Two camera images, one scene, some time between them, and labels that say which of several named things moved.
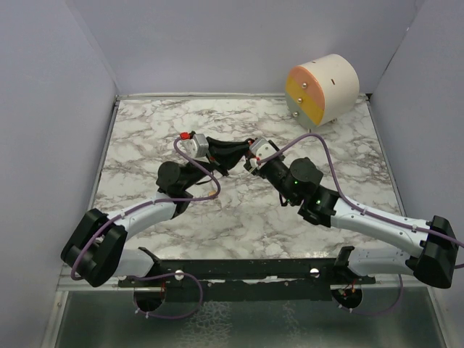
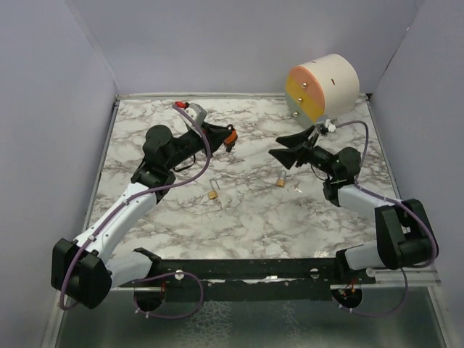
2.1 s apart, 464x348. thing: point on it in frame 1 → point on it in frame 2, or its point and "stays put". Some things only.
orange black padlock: x=250 y=141 → x=230 y=141
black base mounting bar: x=246 y=280 stays put
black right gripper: x=248 y=167 → x=299 y=149
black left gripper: x=223 y=157 → x=215 y=135
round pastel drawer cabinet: x=322 y=91 stays put
